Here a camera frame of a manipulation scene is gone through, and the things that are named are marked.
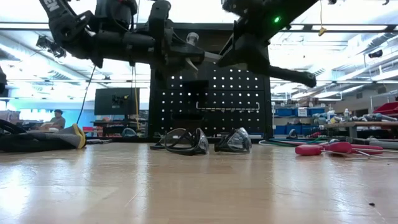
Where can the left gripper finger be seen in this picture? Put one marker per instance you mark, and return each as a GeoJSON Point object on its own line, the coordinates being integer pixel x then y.
{"type": "Point", "coordinates": [189, 54]}

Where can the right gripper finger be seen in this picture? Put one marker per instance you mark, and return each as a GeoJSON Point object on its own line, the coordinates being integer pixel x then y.
{"type": "Point", "coordinates": [292, 77]}

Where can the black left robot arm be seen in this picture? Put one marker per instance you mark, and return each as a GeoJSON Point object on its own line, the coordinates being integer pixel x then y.
{"type": "Point", "coordinates": [124, 43]}

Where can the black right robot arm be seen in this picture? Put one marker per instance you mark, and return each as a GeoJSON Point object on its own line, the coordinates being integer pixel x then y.
{"type": "Point", "coordinates": [264, 12]}

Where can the small black pegboard bin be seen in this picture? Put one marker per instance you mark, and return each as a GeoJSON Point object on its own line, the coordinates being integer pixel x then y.
{"type": "Point", "coordinates": [196, 84]}

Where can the blue storage bin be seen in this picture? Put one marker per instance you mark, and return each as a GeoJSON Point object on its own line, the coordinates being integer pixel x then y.
{"type": "Point", "coordinates": [283, 112]}
{"type": "Point", "coordinates": [316, 111]}
{"type": "Point", "coordinates": [295, 130]}

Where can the yellow hanging plug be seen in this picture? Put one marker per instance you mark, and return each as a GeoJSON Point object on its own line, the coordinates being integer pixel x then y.
{"type": "Point", "coordinates": [322, 31]}

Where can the white spray bottle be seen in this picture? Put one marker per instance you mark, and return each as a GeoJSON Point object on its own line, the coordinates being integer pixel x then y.
{"type": "Point", "coordinates": [346, 115]}

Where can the large black pegboard bin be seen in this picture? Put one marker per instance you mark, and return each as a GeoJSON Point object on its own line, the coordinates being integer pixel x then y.
{"type": "Point", "coordinates": [186, 124]}

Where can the black pegboard cart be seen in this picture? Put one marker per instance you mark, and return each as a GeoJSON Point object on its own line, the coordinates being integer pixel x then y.
{"type": "Point", "coordinates": [236, 124]}

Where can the black monitor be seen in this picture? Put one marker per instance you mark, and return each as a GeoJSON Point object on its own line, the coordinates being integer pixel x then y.
{"type": "Point", "coordinates": [105, 102]}

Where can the grey workbench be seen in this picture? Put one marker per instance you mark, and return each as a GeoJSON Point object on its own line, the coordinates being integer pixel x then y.
{"type": "Point", "coordinates": [373, 124]}

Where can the red storage bin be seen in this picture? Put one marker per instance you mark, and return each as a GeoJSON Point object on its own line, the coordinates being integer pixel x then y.
{"type": "Point", "coordinates": [387, 109]}

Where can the person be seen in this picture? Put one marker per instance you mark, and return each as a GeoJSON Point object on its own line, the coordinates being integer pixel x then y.
{"type": "Point", "coordinates": [58, 121]}

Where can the grey black glove yellow cuff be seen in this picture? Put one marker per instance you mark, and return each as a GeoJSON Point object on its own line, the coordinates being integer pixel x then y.
{"type": "Point", "coordinates": [56, 138]}

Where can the black security camera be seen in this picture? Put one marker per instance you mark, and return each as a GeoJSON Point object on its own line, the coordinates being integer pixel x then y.
{"type": "Point", "coordinates": [375, 53]}

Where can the black aluminium table frame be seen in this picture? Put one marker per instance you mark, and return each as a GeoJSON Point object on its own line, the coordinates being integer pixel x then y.
{"type": "Point", "coordinates": [130, 140]}

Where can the black ceiling camera rig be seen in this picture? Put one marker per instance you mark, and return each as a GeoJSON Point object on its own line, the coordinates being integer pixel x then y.
{"type": "Point", "coordinates": [51, 46]}

